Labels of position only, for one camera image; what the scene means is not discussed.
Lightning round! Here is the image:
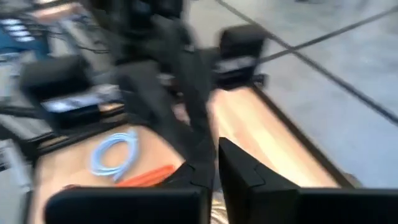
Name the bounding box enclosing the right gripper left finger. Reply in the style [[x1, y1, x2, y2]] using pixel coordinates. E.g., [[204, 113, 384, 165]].
[[160, 136, 216, 191]]

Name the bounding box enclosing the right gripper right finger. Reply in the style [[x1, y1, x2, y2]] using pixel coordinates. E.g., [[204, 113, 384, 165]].
[[218, 136, 300, 224]]

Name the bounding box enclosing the light blue cable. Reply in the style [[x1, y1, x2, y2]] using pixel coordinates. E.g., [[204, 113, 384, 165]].
[[89, 129, 140, 184]]

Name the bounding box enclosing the orange plastic basket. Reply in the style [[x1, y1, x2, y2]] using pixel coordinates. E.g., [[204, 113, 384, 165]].
[[115, 164, 175, 188]]

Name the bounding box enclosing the black box white label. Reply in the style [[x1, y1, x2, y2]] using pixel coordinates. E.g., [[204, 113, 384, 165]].
[[214, 24, 268, 90], [19, 55, 105, 130]]

